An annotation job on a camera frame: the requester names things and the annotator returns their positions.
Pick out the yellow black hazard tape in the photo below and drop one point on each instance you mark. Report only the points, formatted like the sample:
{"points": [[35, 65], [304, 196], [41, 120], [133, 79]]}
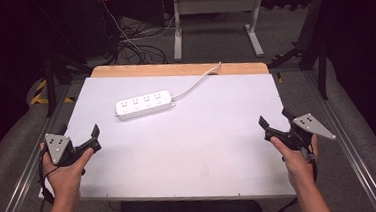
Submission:
{"points": [[40, 96]]}

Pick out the person's right hand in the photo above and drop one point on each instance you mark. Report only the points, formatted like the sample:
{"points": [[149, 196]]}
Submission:
{"points": [[297, 165]]}

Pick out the white metal table frame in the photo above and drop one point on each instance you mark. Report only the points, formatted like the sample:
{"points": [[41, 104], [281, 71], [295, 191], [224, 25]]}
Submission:
{"points": [[217, 4]]}

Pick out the white power strip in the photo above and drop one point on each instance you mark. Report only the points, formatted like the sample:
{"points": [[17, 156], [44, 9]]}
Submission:
{"points": [[144, 104]]}

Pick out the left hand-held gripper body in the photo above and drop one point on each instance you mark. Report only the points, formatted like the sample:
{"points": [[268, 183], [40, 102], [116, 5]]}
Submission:
{"points": [[57, 146]]}

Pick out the black metal stand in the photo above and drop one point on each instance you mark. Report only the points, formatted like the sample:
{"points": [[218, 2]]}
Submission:
{"points": [[50, 85], [315, 43]]}

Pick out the metal floor rail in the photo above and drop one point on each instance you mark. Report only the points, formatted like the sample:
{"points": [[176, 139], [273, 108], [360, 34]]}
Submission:
{"points": [[345, 145], [21, 184]]}

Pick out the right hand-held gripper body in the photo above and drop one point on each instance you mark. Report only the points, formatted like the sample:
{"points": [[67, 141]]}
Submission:
{"points": [[311, 125]]}

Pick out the person's left hand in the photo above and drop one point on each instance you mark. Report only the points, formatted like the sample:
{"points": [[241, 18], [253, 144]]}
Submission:
{"points": [[66, 179]]}

